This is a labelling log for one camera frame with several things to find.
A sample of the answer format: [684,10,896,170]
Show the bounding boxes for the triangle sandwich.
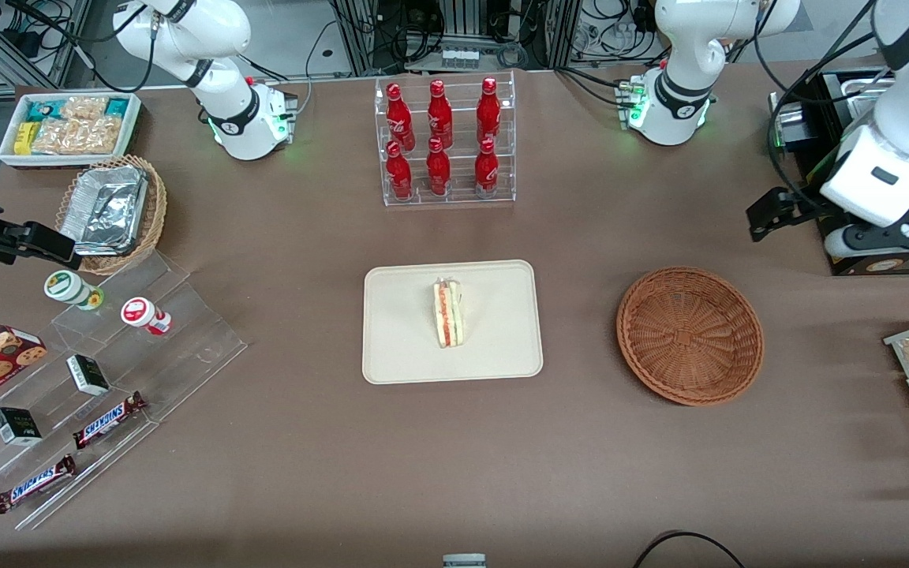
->
[432,276,466,349]

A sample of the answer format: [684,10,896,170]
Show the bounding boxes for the light wicker basket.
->
[54,155,167,275]

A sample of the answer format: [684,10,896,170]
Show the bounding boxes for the brown wicker basket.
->
[616,266,765,407]

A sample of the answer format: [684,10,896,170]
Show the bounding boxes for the cream plastic tray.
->
[362,260,544,386]

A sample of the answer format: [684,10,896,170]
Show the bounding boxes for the green lid sunflower cup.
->
[44,270,104,311]

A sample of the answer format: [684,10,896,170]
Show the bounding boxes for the clear bag of crackers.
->
[62,95,109,121]
[32,117,122,155]

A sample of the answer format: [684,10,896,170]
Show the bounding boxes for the red lid yogurt cup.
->
[121,297,173,336]

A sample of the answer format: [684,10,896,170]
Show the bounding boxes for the small black carton box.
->
[0,407,43,447]
[66,354,110,396]

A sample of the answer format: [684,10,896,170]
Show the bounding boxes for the white snack bin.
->
[0,92,142,170]

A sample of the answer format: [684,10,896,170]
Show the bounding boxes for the clear acrylic stepped shelf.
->
[0,251,249,531]

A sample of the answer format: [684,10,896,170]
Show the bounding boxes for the Snickers chocolate bar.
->
[72,392,148,450]
[0,455,77,514]

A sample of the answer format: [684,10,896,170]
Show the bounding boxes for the red cola bottle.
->
[426,136,452,197]
[427,79,454,149]
[474,137,500,198]
[386,140,413,201]
[477,77,502,144]
[385,82,414,151]

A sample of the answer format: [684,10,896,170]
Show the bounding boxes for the clear acrylic bottle rack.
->
[374,71,517,207]

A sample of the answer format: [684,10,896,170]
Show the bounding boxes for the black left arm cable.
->
[753,0,897,215]

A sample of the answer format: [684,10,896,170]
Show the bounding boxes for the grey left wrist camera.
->
[825,223,909,260]

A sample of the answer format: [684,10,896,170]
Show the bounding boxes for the black floor cable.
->
[632,531,747,568]

